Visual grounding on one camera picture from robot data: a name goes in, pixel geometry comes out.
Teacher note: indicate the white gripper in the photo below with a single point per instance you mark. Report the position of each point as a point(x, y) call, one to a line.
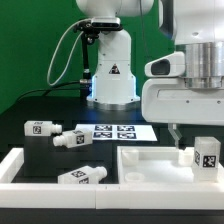
point(167, 100)

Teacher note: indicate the white square tabletop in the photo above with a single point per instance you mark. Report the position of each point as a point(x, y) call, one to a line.
point(155, 164)

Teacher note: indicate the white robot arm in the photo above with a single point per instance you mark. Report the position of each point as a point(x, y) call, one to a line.
point(196, 28)

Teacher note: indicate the paper with marker tags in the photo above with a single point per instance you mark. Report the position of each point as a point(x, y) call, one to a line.
point(120, 132)

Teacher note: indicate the white U-shaped fence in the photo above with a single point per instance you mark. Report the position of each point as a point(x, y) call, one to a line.
point(197, 195)

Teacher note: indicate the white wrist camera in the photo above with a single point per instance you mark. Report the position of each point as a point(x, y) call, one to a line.
point(172, 65)

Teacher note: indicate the black camera on stand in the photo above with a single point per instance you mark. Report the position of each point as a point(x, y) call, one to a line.
point(93, 40)

